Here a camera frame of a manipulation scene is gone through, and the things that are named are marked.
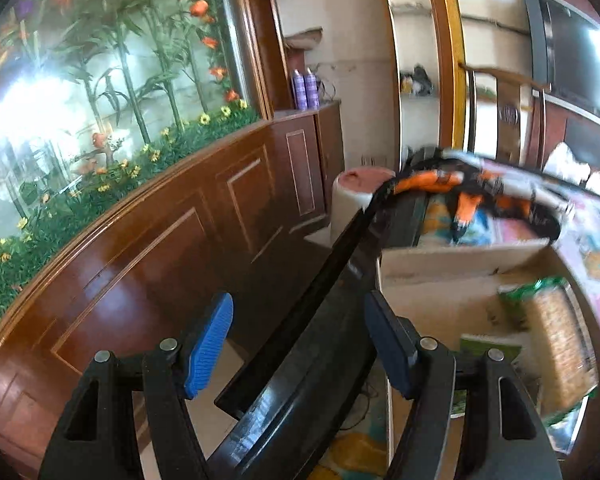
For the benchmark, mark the purple spray can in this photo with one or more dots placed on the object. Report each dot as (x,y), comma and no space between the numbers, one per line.
(298,90)
(313,89)

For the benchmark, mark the long cracker packet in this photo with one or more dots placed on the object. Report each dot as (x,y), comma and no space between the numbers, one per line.
(560,340)

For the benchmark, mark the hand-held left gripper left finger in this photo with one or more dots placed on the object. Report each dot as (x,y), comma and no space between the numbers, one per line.
(207,350)

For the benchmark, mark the white plastic bag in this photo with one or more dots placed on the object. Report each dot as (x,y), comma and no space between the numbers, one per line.
(570,162)

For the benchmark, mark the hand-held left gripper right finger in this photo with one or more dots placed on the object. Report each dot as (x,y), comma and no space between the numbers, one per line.
(387,345)

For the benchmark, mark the white stool with pink top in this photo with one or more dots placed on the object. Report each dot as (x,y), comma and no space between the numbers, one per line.
(347,200)

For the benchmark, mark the small dark shelf object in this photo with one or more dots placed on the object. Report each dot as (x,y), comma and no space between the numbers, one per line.
(419,82)

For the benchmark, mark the brown wooden chair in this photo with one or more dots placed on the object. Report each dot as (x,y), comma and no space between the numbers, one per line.
(510,80)

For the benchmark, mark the brown wooden panel partition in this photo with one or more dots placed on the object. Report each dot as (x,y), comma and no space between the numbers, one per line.
(155,260)

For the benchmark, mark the orange and black tool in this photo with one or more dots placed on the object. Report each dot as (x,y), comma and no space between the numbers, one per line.
(430,182)

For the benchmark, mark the black flat television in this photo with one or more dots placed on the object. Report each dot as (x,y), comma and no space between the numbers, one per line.
(580,50)

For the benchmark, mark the colourful floor mat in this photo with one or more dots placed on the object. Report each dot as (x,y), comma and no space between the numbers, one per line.
(355,452)

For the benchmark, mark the artificial flower wall display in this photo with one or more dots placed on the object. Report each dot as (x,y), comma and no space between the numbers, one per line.
(130,60)

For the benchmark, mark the cardboard box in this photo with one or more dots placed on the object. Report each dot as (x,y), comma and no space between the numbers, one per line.
(430,300)

